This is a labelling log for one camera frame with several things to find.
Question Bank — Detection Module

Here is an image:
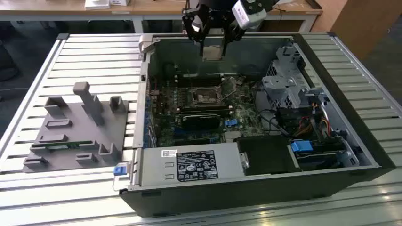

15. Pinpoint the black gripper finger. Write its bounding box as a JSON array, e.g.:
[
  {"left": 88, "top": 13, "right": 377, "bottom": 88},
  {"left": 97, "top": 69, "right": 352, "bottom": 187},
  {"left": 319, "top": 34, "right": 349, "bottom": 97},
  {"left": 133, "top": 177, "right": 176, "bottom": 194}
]
[
  {"left": 180, "top": 6, "right": 210, "bottom": 57},
  {"left": 221, "top": 14, "right": 248, "bottom": 57}
]

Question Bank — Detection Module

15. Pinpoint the silver square CPU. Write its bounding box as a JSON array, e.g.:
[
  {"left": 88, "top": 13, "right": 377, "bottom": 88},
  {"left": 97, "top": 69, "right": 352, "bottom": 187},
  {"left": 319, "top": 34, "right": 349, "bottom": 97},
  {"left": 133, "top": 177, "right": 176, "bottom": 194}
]
[{"left": 201, "top": 45, "right": 225, "bottom": 62}]

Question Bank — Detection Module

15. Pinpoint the metal socket cover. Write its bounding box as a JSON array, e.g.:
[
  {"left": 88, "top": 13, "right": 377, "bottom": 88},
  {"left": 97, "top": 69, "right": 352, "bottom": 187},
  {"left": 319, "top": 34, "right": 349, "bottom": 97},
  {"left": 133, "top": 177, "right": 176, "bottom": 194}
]
[{"left": 219, "top": 77, "right": 240, "bottom": 100}]

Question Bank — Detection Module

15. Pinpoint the black RAM slot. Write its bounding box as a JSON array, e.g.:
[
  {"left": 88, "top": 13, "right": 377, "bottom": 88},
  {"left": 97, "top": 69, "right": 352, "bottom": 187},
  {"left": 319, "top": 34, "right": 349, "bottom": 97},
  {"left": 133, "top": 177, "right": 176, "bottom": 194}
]
[
  {"left": 188, "top": 81, "right": 224, "bottom": 88},
  {"left": 180, "top": 110, "right": 229, "bottom": 115},
  {"left": 174, "top": 74, "right": 221, "bottom": 82},
  {"left": 180, "top": 106, "right": 228, "bottom": 111}
]

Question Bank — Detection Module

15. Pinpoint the CPU socket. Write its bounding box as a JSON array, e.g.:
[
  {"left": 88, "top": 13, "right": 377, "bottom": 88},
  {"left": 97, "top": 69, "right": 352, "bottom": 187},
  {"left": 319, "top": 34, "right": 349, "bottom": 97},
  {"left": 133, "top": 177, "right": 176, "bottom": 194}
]
[{"left": 188, "top": 86, "right": 225, "bottom": 105}]

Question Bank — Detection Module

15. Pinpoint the silver disk bay cage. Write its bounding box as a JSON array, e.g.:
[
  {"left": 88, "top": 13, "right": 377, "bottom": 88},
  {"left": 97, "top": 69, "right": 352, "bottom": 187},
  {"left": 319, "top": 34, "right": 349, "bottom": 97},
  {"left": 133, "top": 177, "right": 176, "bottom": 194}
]
[{"left": 261, "top": 46, "right": 329, "bottom": 111}]

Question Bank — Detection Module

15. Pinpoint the white box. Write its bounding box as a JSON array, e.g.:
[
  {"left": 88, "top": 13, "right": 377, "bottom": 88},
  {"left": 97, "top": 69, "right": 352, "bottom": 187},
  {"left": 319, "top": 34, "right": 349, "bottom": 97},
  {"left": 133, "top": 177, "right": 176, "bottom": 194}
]
[{"left": 84, "top": 0, "right": 110, "bottom": 10}]

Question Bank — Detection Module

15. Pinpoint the green motherboard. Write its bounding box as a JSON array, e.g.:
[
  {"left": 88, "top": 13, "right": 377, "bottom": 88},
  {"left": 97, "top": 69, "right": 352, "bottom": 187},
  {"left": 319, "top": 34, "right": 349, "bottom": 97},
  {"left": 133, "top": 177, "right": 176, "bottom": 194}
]
[{"left": 145, "top": 75, "right": 271, "bottom": 148}]

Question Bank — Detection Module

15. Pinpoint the black graphics card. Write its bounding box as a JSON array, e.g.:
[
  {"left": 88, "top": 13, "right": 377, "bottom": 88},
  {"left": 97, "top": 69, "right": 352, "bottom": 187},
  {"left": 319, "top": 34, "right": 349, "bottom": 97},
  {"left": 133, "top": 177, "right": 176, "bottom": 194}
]
[{"left": 180, "top": 113, "right": 221, "bottom": 130}]

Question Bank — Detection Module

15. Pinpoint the wooden cabinet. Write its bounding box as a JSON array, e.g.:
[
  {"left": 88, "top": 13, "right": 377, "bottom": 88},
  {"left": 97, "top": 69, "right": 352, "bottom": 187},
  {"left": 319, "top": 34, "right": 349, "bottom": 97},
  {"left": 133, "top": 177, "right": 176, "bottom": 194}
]
[{"left": 308, "top": 0, "right": 402, "bottom": 61}]

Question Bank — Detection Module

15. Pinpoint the wooden desk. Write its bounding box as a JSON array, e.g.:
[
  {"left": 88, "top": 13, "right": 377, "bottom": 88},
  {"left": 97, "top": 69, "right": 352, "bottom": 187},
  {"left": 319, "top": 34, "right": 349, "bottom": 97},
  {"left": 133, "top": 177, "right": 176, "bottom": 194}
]
[{"left": 0, "top": 0, "right": 324, "bottom": 33}]

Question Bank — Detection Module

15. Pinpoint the small silver heat sink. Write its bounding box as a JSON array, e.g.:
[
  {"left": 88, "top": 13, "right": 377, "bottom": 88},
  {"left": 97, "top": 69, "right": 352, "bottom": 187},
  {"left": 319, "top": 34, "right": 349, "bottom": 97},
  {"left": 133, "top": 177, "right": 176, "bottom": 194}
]
[{"left": 224, "top": 131, "right": 241, "bottom": 143}]

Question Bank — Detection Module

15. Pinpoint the grey parts rack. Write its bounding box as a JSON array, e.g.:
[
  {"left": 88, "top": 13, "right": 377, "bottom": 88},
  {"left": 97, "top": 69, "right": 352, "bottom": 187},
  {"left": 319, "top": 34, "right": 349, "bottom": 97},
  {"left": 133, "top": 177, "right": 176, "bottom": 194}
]
[{"left": 21, "top": 81, "right": 130, "bottom": 174}]

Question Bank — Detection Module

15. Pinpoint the silver power supply unit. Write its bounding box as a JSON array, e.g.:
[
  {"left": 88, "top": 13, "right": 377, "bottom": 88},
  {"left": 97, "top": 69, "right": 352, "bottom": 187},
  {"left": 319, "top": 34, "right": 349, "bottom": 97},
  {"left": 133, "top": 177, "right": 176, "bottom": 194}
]
[{"left": 137, "top": 144, "right": 248, "bottom": 186}]

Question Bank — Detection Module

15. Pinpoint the black hard disk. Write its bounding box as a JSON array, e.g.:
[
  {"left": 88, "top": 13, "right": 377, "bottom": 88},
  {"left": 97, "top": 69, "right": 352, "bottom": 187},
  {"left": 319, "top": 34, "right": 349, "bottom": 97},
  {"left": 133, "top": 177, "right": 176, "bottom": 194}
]
[{"left": 295, "top": 150, "right": 344, "bottom": 169}]

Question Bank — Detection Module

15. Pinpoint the green RAM stick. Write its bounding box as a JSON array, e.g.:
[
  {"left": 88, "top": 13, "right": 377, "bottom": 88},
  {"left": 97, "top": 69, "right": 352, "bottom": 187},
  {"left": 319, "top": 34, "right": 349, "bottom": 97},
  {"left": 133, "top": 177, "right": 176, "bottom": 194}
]
[{"left": 45, "top": 140, "right": 94, "bottom": 150}]

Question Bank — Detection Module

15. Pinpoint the black PC case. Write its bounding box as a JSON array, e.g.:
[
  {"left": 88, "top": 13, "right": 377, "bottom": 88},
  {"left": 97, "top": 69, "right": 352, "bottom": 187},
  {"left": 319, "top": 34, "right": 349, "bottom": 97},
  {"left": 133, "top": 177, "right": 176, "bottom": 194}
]
[{"left": 117, "top": 32, "right": 396, "bottom": 218}]

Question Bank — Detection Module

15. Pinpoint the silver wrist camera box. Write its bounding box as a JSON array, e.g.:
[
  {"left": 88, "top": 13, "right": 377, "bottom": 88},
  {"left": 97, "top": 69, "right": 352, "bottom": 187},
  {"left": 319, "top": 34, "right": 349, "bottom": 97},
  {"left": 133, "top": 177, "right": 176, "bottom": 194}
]
[{"left": 231, "top": 0, "right": 267, "bottom": 30}]

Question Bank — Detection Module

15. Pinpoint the black curved cable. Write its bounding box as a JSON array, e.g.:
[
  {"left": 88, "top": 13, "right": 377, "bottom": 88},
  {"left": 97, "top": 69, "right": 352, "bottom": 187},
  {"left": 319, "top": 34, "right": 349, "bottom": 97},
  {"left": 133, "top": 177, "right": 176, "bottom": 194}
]
[{"left": 256, "top": 109, "right": 292, "bottom": 137}]

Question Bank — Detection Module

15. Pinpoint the yellow and red wire bundle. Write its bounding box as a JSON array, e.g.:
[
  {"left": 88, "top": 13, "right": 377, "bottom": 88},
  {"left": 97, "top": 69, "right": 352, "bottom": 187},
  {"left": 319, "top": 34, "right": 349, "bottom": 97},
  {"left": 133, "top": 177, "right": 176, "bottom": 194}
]
[{"left": 295, "top": 117, "right": 332, "bottom": 139}]

